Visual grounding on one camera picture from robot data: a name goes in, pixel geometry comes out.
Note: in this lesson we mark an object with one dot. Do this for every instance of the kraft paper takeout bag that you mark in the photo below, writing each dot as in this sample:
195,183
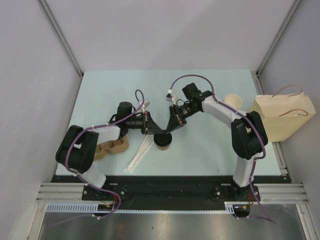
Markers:
283,114

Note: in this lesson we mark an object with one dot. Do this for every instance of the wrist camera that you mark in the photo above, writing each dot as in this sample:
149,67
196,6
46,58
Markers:
146,103
169,97

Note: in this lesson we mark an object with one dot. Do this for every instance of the brown paper coffee cup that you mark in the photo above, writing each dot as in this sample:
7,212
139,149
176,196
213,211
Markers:
163,148

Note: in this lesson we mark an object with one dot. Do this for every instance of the brown pulp cup carrier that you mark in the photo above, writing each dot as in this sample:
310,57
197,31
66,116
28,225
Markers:
111,147

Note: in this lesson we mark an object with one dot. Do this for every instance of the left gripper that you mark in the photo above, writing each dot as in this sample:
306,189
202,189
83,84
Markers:
149,126

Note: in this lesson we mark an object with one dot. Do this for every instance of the aluminium frame rail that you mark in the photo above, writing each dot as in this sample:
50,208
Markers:
279,193

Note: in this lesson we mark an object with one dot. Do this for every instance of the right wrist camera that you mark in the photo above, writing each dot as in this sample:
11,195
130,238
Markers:
169,97

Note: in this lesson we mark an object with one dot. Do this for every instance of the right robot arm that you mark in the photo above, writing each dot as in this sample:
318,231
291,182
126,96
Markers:
248,135

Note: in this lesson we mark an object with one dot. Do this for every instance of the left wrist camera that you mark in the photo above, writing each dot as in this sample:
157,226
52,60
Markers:
146,103

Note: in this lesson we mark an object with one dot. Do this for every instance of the stack of paper cups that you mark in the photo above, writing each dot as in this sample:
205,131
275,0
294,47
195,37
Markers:
233,100

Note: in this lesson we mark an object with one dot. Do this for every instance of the white slotted cable duct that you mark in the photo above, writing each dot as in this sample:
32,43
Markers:
102,208

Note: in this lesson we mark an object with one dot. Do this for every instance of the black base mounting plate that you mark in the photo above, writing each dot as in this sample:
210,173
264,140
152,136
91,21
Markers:
184,193

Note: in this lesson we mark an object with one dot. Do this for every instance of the black coffee cup lid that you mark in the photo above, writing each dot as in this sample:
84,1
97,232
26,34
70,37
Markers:
162,140

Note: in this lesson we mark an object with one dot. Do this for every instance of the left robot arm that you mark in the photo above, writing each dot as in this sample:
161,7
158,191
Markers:
80,147

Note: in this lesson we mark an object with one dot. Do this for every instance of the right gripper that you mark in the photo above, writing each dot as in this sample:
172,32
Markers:
176,121

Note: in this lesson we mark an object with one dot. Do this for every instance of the white wrapped straw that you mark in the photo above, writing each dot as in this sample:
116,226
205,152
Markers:
141,158
136,156

